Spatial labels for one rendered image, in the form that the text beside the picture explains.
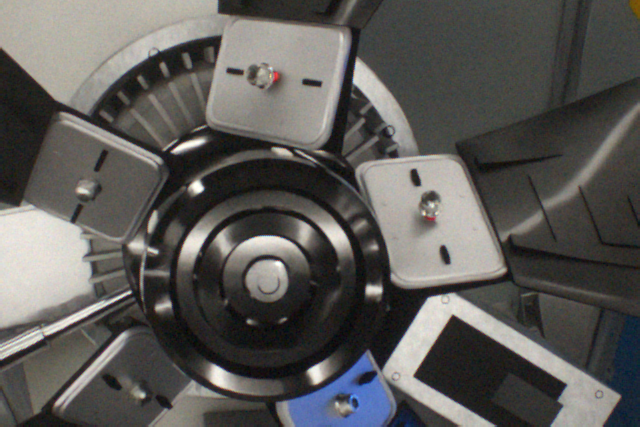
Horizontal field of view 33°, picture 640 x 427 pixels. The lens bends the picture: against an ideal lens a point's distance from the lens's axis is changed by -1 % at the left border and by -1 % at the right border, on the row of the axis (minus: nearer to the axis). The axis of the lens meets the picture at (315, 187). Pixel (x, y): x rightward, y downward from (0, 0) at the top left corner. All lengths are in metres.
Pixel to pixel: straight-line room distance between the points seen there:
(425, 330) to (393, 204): 0.13
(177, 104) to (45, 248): 0.12
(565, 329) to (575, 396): 1.28
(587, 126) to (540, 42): 0.89
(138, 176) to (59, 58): 0.25
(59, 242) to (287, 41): 0.20
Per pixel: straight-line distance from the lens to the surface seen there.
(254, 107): 0.57
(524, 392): 0.72
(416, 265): 0.56
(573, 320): 2.03
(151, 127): 0.66
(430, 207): 0.57
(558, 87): 1.60
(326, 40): 0.55
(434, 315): 0.69
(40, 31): 0.79
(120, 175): 0.56
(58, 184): 0.58
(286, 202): 0.52
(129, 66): 0.75
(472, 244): 0.58
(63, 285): 0.69
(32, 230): 0.68
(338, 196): 0.51
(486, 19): 1.48
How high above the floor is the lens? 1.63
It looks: 48 degrees down
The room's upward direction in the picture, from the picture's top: 3 degrees counter-clockwise
